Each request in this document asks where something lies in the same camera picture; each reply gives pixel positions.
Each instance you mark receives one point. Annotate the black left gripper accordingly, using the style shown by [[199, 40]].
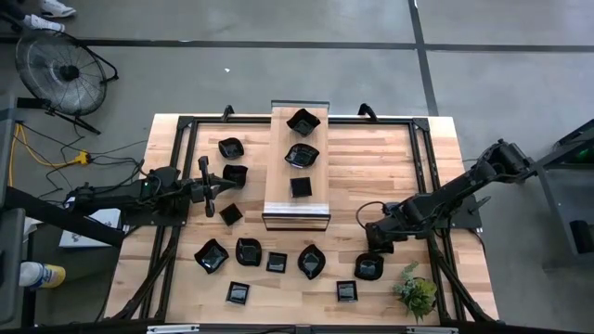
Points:
[[206, 190]]

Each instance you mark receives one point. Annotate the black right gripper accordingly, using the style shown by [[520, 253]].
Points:
[[387, 227]]

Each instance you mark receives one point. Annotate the black rounded square mini plate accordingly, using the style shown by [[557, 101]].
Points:
[[236, 171], [248, 252], [369, 267]]

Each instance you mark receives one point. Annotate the black leaf-shaped mini plate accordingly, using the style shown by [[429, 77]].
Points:
[[301, 155], [230, 147], [311, 261]]

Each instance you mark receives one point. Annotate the black wavy-edged mini plate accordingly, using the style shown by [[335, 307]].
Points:
[[211, 255], [303, 121]]

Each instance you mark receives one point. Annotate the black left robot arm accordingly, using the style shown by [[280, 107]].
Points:
[[116, 195]]

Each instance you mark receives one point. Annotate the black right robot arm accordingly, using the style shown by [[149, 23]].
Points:
[[455, 190]]

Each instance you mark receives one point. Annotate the small green potted plant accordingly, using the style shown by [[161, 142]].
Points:
[[415, 292]]

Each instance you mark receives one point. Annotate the black arched clamp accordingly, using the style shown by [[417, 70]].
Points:
[[367, 110], [227, 111]]

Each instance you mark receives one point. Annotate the white cardboard box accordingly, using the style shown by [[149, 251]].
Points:
[[109, 217]]

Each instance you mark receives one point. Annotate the black metal beam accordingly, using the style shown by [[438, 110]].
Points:
[[55, 215]]

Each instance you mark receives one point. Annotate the black floor fan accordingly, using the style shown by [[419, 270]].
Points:
[[62, 72]]

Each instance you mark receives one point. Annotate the black box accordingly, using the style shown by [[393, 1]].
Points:
[[582, 236]]

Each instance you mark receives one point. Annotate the white yellow wipes canister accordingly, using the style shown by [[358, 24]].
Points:
[[42, 274]]

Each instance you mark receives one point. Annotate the grey equipment cabinet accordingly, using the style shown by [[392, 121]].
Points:
[[7, 139]]

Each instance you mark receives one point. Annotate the person's white shoe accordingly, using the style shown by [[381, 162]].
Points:
[[44, 23], [55, 7]]

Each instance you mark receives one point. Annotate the person's leg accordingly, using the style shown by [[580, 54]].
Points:
[[11, 14]]

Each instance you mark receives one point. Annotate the wooden shelf with black frame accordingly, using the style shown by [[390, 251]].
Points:
[[283, 185]]

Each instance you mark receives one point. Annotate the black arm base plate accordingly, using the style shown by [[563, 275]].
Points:
[[471, 222], [139, 219]]

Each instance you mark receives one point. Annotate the silver metal bracket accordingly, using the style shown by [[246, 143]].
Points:
[[172, 329], [431, 330]]

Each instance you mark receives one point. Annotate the grey neighbouring workstation frame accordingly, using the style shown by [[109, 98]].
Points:
[[557, 158]]

